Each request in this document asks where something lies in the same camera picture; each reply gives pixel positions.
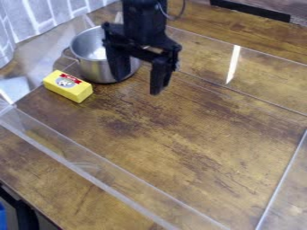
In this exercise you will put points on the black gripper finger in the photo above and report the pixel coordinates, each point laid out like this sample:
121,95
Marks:
119,62
161,74

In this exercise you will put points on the black table leg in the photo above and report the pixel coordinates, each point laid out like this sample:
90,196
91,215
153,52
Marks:
27,218

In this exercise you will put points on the clear acrylic tray walls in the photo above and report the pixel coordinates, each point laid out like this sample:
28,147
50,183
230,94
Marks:
207,157

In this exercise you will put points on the stainless steel pot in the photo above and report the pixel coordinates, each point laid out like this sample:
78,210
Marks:
90,55

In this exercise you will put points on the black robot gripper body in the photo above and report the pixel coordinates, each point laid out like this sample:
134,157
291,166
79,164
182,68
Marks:
141,35

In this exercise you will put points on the yellow butter block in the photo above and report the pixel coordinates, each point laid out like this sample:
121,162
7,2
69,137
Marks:
71,87

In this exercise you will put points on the black bar at back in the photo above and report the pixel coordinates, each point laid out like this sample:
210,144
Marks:
251,10

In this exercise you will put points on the white grid curtain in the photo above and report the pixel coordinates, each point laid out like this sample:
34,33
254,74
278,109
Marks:
27,18

